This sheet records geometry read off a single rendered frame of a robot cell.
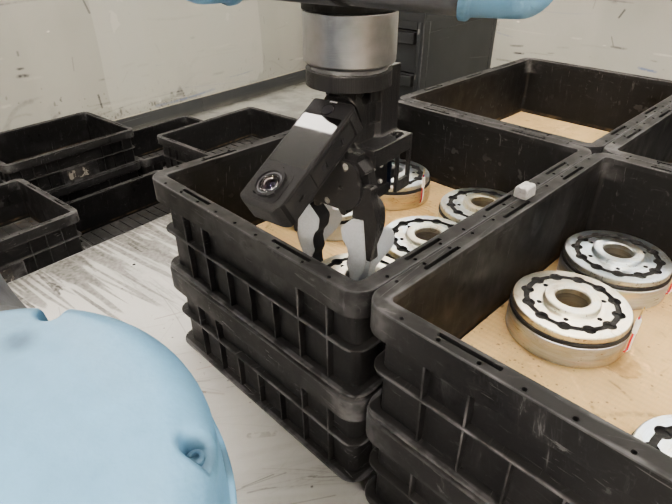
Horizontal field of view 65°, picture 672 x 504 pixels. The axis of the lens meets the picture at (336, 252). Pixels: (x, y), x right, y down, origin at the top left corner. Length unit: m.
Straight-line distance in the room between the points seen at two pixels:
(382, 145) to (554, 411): 0.26
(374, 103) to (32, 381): 0.36
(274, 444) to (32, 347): 0.41
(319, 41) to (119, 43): 3.25
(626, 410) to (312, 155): 0.31
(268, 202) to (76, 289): 0.50
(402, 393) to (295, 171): 0.18
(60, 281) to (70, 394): 0.71
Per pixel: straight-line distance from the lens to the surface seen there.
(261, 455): 0.57
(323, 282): 0.39
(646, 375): 0.52
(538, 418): 0.32
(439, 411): 0.38
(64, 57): 3.50
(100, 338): 0.19
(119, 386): 0.18
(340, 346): 0.42
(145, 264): 0.87
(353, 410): 0.45
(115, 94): 3.66
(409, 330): 0.34
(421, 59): 2.03
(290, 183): 0.40
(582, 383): 0.49
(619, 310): 0.53
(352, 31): 0.42
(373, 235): 0.46
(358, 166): 0.44
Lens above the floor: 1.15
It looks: 32 degrees down
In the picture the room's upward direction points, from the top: straight up
